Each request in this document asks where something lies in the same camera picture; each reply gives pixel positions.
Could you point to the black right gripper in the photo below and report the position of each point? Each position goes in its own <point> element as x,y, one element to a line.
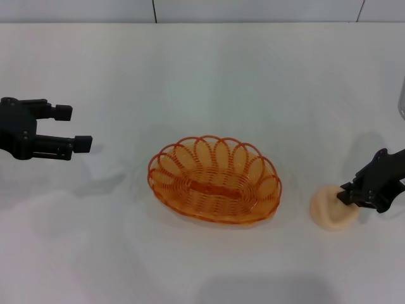
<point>384,177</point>

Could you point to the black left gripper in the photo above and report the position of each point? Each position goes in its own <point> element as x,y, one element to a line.
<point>16,133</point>

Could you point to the pale round bread bun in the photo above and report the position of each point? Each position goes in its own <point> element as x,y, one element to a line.
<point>329,215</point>

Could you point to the orange woven plastic basket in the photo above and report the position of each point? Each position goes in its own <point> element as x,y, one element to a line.
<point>215,187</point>

